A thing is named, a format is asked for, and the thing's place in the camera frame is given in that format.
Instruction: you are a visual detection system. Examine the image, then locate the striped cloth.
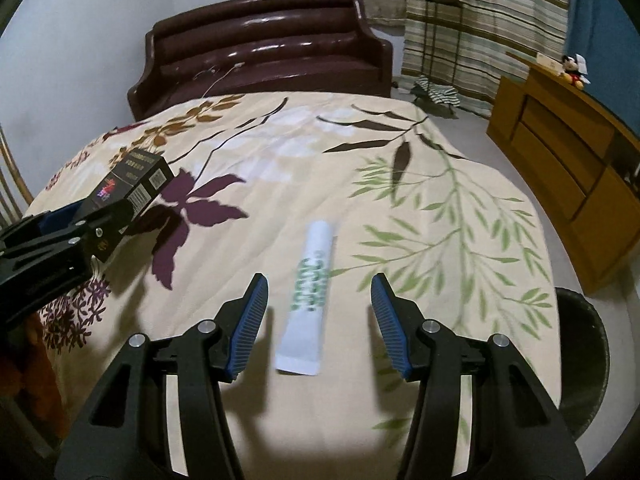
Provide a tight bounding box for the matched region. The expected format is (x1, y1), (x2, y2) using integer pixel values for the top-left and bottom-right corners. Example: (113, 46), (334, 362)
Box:
(411, 76), (461, 109)

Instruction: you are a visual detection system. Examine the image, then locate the white cable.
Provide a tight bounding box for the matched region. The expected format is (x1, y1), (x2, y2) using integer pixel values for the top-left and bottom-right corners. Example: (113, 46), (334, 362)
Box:
(192, 62), (246, 99)

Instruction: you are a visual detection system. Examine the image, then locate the bamboo chair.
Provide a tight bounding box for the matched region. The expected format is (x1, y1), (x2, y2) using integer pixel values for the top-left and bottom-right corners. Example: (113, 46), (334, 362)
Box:
(0, 125), (34, 232)

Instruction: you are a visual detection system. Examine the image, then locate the mouse plush toy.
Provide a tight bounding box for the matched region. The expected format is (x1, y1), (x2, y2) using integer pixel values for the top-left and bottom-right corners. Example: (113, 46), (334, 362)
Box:
(556, 54), (592, 91)

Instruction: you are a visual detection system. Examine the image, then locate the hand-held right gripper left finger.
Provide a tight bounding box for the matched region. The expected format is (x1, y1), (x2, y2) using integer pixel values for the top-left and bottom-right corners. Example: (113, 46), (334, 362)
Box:
(54, 272), (271, 480)

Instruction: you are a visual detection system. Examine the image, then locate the blue curtain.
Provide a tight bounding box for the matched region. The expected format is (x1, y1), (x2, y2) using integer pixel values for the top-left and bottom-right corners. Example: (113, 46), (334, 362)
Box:
(565, 0), (640, 142)

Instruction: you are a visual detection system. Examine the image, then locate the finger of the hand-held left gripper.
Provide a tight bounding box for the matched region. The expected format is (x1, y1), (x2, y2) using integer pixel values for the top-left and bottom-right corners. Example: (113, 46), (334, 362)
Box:
(50, 221), (128, 264)
(30, 199), (133, 235)

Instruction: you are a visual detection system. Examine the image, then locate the wooden cabinet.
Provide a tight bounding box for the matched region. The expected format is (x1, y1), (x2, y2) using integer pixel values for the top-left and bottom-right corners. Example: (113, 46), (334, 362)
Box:
(486, 51), (640, 295)

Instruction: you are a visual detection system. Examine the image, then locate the brown leather sofa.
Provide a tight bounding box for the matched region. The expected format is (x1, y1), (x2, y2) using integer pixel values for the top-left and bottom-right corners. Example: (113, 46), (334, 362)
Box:
(126, 0), (396, 122)

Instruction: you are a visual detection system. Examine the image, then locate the black cardboard box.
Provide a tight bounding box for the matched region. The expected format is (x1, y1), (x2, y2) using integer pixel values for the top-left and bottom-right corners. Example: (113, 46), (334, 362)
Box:
(82, 147), (176, 263)

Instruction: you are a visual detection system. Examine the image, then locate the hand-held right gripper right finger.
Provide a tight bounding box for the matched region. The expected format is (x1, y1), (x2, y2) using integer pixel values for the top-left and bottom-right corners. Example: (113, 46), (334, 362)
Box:
(370, 272), (587, 480)

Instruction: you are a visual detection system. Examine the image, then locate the striped curtain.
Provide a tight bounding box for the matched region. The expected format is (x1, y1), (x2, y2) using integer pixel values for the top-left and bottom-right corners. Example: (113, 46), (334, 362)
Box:
(402, 0), (571, 119)

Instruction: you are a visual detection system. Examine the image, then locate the black metal plant stand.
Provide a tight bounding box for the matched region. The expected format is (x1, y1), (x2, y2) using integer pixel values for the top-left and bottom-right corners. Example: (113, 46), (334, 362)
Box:
(422, 0), (464, 92)

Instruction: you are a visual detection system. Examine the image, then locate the white tube with green print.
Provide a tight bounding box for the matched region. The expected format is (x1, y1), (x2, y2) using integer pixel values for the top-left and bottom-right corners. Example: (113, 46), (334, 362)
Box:
(275, 220), (335, 376)

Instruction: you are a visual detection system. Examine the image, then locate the small white box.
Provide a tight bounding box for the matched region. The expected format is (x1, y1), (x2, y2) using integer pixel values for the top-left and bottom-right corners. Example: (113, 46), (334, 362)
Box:
(536, 52), (564, 74)

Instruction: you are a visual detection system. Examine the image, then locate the dark round stool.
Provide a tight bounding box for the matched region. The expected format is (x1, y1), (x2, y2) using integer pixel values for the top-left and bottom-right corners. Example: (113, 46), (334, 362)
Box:
(552, 287), (612, 444)

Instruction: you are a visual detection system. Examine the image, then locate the floral printed blanket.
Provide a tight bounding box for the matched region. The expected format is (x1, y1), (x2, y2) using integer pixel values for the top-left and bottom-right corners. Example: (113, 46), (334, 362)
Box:
(22, 91), (560, 480)

